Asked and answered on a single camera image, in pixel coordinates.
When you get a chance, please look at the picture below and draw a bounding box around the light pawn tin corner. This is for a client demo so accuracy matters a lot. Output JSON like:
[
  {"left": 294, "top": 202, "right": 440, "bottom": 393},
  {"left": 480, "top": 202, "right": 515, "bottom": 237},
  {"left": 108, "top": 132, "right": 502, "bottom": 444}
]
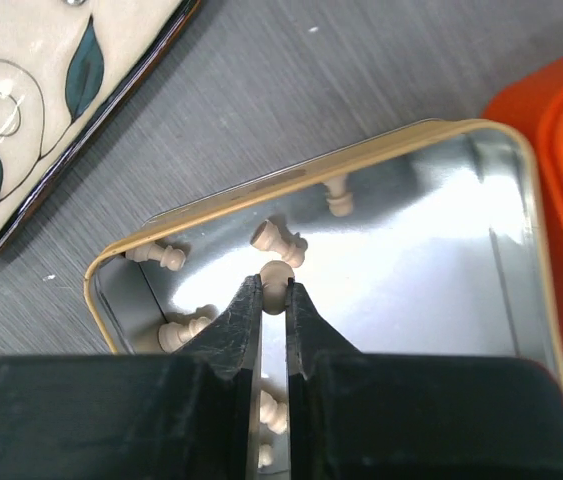
[{"left": 324, "top": 175, "right": 354, "bottom": 217}]

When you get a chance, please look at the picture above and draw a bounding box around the light pawn piece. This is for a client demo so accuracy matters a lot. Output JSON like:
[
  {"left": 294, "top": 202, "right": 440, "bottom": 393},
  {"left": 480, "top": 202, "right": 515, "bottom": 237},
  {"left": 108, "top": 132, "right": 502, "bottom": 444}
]
[
  {"left": 260, "top": 391, "right": 288, "bottom": 435},
  {"left": 259, "top": 260, "right": 295, "bottom": 315}
]

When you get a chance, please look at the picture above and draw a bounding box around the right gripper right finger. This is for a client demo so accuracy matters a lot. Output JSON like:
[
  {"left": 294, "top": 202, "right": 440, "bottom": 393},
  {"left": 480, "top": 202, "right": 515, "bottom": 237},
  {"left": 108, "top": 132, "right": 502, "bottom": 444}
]
[{"left": 286, "top": 282, "right": 563, "bottom": 479}]

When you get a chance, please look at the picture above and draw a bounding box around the light piece lying tin bottom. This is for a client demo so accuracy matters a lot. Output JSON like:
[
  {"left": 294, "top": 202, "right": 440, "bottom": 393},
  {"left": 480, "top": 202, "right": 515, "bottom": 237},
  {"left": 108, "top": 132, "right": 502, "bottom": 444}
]
[{"left": 157, "top": 304, "right": 218, "bottom": 353}]

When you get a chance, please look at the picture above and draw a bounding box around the gold metal tin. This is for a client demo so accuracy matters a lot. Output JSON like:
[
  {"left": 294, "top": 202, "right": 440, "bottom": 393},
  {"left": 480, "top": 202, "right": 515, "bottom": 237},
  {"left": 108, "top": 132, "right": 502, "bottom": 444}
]
[{"left": 83, "top": 118, "right": 563, "bottom": 480}]

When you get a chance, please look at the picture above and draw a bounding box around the floral square plate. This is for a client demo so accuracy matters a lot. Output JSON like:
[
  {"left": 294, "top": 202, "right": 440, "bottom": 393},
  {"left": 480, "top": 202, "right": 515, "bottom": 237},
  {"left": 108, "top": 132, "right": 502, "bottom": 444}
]
[{"left": 0, "top": 1, "right": 198, "bottom": 250}]

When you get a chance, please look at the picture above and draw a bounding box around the light pawn in tin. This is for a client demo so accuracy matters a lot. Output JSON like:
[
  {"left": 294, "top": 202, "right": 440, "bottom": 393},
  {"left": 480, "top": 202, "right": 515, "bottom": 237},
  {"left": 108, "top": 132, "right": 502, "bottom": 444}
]
[{"left": 250, "top": 220, "right": 306, "bottom": 268}]

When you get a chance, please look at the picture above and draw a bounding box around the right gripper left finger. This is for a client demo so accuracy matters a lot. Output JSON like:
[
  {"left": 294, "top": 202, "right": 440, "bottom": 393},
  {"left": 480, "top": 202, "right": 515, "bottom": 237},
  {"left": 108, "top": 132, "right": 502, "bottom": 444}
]
[{"left": 0, "top": 275, "right": 263, "bottom": 479}]

